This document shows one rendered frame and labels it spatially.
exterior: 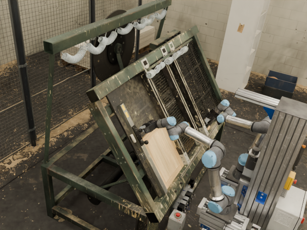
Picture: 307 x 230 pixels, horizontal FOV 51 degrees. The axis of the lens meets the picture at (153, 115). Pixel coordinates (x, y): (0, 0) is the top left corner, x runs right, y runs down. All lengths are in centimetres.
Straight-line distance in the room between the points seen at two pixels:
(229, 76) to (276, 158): 451
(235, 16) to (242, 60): 89
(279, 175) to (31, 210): 286
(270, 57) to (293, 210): 566
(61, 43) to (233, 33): 452
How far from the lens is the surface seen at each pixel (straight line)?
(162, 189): 306
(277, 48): 802
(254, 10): 649
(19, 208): 428
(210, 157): 240
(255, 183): 278
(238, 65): 682
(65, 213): 388
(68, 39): 277
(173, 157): 329
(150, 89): 315
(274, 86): 719
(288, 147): 252
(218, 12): 821
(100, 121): 264
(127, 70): 288
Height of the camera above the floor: 313
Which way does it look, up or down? 33 degrees down
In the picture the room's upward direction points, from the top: 6 degrees clockwise
